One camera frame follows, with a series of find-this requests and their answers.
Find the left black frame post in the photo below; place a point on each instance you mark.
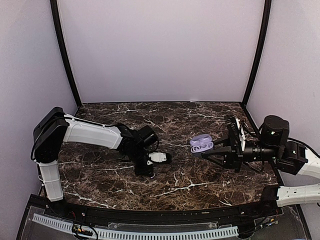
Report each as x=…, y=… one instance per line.
x=63, y=52

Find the right black frame post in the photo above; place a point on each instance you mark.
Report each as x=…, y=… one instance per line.
x=258, y=52

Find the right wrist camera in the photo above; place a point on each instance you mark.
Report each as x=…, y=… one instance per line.
x=235, y=132

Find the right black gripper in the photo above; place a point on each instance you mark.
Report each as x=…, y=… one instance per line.
x=232, y=159

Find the black front rail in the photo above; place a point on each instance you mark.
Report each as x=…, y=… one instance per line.
x=234, y=215

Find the white slotted cable duct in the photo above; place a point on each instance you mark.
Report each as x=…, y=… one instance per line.
x=122, y=231

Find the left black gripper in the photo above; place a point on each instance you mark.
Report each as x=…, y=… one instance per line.
x=145, y=171

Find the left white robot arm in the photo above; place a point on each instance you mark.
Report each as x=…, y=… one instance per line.
x=58, y=127

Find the black frame post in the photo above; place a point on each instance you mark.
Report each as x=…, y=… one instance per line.
x=63, y=52
x=258, y=52

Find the purple grey earbud case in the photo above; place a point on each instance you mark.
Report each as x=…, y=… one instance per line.
x=203, y=140

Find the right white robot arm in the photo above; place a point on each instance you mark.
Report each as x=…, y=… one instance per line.
x=271, y=144

